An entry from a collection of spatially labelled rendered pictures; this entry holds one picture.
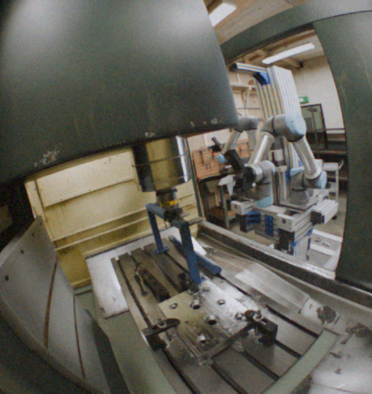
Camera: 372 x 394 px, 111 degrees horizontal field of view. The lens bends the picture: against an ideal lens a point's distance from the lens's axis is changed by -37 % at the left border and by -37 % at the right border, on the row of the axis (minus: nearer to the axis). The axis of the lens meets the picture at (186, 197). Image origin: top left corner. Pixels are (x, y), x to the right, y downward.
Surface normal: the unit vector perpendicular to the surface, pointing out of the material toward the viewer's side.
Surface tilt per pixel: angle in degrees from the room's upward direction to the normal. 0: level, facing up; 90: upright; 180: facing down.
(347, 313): 17
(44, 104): 90
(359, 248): 90
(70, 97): 90
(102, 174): 90
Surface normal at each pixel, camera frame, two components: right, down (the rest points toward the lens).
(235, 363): -0.19, -0.95
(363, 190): -0.86, 0.29
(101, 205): 0.48, 0.14
